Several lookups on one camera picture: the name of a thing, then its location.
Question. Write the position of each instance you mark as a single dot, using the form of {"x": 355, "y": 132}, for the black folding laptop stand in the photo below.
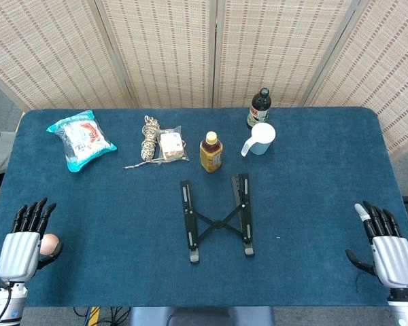
{"x": 187, "y": 214}

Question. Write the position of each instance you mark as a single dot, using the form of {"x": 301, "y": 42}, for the teal snack bag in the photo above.
{"x": 81, "y": 139}

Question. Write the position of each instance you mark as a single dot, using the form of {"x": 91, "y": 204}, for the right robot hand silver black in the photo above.
{"x": 392, "y": 258}

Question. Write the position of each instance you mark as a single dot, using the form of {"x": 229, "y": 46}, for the blue table cloth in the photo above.
{"x": 122, "y": 220}

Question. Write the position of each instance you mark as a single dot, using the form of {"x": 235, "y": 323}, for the bread in clear wrapper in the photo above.
{"x": 171, "y": 146}

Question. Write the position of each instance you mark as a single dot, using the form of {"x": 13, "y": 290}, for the brown egg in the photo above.
{"x": 49, "y": 242}

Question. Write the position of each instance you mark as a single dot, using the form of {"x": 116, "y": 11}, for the dark sauce bottle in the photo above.
{"x": 259, "y": 108}

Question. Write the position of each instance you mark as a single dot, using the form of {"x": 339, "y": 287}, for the yellow floor strip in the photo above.
{"x": 94, "y": 316}

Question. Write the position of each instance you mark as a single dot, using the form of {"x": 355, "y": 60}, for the bamboo folding screen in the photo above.
{"x": 163, "y": 51}

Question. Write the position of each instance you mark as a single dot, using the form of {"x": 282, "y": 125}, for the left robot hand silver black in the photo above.
{"x": 18, "y": 251}

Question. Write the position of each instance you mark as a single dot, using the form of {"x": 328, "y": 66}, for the yellow tea bottle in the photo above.
{"x": 211, "y": 156}

